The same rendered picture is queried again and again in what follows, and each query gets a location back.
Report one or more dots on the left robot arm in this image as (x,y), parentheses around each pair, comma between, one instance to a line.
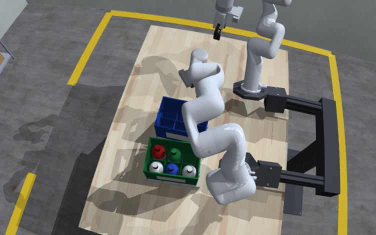
(232,181)

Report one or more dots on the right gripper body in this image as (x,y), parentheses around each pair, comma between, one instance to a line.
(220,18)

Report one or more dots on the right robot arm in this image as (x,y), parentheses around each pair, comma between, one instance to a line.
(258,47)

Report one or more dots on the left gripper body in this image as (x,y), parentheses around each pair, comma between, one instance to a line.
(194,83)

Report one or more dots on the green bottle crate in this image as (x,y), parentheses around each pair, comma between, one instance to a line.
(187,158)

